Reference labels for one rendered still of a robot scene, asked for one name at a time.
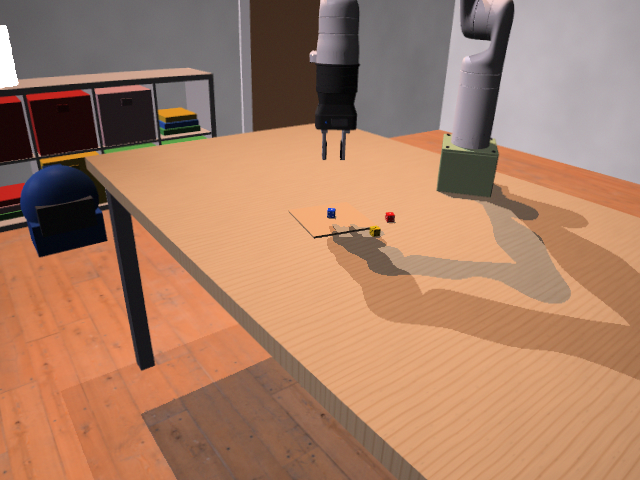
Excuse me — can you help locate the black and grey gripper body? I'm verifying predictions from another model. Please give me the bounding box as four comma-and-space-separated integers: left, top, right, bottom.
310, 33, 360, 130

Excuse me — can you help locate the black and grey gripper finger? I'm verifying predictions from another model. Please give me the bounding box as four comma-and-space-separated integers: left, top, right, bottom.
321, 130, 328, 160
340, 131, 350, 160

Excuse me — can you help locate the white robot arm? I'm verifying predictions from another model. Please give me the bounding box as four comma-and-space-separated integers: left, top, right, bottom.
319, 0, 514, 149

